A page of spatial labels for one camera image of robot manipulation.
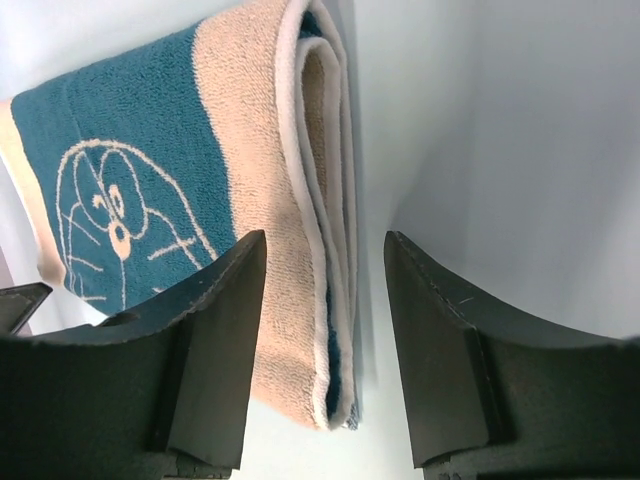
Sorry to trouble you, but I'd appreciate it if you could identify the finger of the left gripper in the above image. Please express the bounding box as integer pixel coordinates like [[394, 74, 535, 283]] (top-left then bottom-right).
[[0, 282, 52, 334]]

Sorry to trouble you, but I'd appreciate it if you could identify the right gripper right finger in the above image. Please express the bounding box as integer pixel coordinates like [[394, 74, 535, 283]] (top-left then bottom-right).
[[384, 231, 639, 479]]

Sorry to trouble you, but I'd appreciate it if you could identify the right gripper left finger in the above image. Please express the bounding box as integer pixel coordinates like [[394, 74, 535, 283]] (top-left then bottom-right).
[[1, 230, 266, 479]]

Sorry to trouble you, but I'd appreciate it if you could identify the teal cream cartoon towel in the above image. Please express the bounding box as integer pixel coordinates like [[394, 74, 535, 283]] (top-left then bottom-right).
[[1, 1, 357, 430]]

